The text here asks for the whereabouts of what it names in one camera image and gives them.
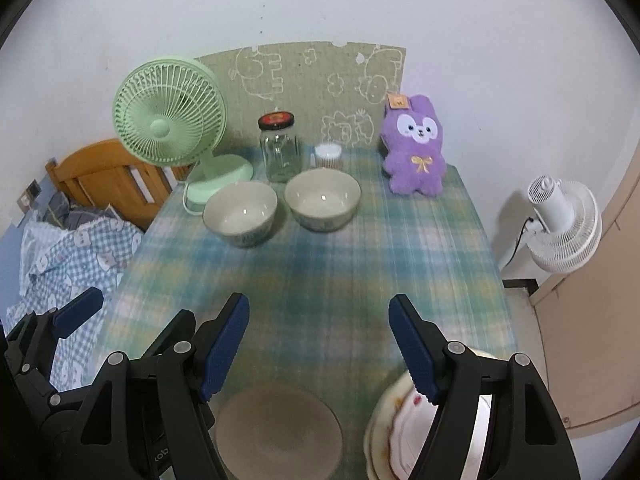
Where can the blue floral bowl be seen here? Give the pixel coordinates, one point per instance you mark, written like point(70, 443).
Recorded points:
point(242, 213)

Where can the yellow floral plate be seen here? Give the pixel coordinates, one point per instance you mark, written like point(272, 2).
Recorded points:
point(376, 440)

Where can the blue checkered bedding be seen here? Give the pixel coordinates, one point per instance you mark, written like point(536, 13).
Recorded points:
point(56, 266)

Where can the plaid tablecloth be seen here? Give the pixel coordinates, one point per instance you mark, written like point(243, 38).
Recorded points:
point(318, 301)

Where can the green cartoon mat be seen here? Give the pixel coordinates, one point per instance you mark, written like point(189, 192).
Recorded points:
point(336, 92)

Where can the white floor fan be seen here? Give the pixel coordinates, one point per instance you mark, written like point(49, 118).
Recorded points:
point(567, 226)

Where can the wooden bed headboard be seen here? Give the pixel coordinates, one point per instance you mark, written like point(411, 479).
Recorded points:
point(105, 173)

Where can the glass mason jar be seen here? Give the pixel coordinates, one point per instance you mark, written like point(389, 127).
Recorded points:
point(279, 145)

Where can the purple plush bunny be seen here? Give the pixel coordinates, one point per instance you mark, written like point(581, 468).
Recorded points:
point(412, 135)

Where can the green desk fan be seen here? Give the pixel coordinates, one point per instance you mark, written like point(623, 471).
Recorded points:
point(170, 112)

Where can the red rimmed white dish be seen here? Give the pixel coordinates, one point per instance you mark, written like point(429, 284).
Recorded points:
point(410, 429)

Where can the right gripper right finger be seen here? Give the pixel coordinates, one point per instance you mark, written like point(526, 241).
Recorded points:
point(525, 436)

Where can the cotton swab container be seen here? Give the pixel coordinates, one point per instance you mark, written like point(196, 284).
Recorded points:
point(328, 155)

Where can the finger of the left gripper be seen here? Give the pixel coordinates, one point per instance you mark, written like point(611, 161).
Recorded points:
point(134, 399)
point(30, 347)

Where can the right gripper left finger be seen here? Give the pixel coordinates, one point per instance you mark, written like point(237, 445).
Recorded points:
point(188, 449)

